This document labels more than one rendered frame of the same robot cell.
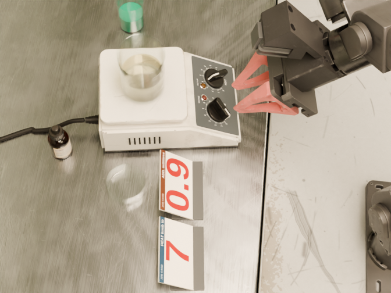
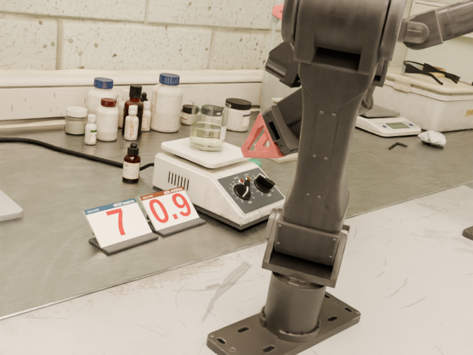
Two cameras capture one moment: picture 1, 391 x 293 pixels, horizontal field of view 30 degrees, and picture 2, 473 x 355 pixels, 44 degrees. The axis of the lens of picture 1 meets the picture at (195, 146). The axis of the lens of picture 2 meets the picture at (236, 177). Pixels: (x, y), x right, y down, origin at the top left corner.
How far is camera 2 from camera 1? 84 cm
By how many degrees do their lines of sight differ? 52
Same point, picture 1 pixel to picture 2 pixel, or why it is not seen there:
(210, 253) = (143, 247)
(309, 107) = (284, 135)
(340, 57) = not seen: hidden behind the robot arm
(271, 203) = (224, 258)
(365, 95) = (381, 268)
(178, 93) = (222, 158)
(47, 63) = not seen: hidden behind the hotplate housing
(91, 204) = (109, 196)
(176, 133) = (199, 179)
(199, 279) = (114, 246)
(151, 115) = (192, 154)
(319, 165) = not seen: hidden behind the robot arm
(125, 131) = (169, 161)
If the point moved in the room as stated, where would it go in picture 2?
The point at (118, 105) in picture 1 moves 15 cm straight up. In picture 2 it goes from (179, 145) to (190, 56)
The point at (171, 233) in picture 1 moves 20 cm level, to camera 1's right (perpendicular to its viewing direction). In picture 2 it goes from (129, 212) to (226, 272)
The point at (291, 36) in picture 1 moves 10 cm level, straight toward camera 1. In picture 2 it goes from (288, 46) to (226, 41)
